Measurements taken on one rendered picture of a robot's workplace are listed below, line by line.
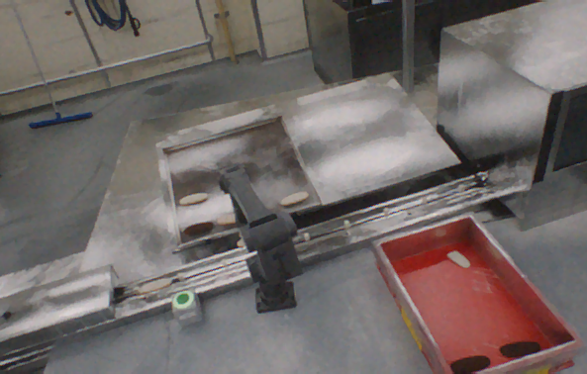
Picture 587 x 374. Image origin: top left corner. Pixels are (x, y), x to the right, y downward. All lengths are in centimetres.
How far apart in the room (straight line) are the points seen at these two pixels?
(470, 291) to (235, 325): 67
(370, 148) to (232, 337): 85
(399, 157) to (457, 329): 68
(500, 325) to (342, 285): 43
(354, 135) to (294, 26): 313
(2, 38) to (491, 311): 469
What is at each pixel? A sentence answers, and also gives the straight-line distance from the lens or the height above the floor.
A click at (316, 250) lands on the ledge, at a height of 86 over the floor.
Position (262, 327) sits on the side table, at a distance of 136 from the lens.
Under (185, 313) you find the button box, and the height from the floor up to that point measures 88.
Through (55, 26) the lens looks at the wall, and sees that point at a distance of 503.
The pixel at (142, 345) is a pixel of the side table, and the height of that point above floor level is 82.
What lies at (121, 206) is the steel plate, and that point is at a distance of 197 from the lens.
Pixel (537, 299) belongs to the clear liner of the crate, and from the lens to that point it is 131.
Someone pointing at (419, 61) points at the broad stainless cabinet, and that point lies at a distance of 338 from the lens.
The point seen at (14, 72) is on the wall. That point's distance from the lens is 527.
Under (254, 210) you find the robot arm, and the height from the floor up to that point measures 127.
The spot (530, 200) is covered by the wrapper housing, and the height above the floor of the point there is 95.
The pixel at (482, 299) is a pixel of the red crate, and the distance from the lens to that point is 139.
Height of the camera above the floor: 192
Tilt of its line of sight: 38 degrees down
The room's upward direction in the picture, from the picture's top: 11 degrees counter-clockwise
